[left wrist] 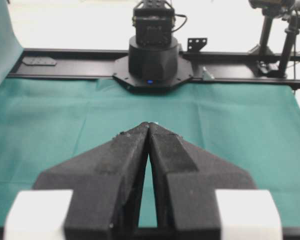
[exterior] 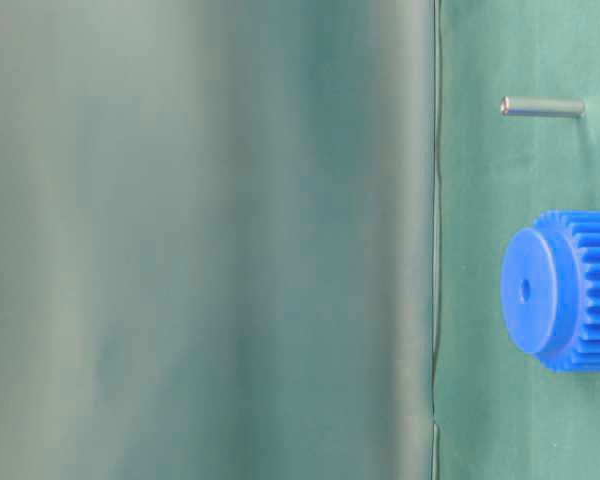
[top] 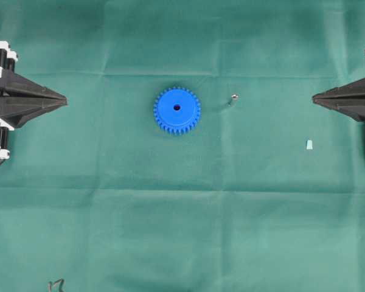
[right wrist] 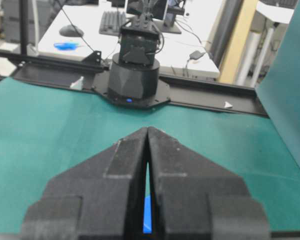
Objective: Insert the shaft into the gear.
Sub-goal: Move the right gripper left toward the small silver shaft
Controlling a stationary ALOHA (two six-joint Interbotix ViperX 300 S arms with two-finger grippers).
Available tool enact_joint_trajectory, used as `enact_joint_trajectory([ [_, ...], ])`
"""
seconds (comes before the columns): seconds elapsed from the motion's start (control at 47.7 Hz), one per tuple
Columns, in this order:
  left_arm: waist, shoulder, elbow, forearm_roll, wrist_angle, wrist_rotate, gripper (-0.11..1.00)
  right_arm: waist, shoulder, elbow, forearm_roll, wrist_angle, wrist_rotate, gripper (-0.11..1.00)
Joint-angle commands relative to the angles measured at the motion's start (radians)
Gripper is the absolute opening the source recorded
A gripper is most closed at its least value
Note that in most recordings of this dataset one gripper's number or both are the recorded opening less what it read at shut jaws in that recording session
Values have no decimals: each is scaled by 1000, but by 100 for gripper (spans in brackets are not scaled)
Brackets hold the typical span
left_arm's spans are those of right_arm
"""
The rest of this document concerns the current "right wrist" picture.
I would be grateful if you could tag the blue plastic object on desk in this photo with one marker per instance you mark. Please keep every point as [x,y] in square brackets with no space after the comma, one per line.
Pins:
[67,46]

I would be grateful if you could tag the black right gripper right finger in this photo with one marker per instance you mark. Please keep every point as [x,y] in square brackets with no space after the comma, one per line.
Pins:
[194,198]

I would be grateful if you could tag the black mounting rail plate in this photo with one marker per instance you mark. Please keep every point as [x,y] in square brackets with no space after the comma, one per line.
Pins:
[200,94]

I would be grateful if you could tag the green table cloth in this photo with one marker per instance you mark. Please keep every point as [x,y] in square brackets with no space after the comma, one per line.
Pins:
[44,131]

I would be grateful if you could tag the white desk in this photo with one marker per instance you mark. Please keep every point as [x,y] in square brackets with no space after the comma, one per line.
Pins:
[139,44]

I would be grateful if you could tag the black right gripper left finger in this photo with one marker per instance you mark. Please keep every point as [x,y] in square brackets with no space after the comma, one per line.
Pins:
[101,198]

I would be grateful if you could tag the blue plastic gear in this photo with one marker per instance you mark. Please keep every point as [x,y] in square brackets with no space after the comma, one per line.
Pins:
[147,215]

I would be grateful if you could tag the green side panel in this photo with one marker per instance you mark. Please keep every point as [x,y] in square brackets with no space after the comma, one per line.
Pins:
[279,91]

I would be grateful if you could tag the black computer mouse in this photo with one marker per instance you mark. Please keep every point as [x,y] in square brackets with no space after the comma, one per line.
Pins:
[71,31]

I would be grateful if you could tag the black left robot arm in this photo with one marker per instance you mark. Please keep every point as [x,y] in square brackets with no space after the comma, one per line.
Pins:
[138,83]

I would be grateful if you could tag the monitor with black stand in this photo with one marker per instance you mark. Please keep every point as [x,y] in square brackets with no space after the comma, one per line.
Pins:
[162,12]

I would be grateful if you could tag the black keyboard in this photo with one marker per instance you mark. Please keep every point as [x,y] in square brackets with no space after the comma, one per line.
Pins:
[111,21]

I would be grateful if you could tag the small white paper scrap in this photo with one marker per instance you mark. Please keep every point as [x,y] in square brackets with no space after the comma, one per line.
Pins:
[227,105]

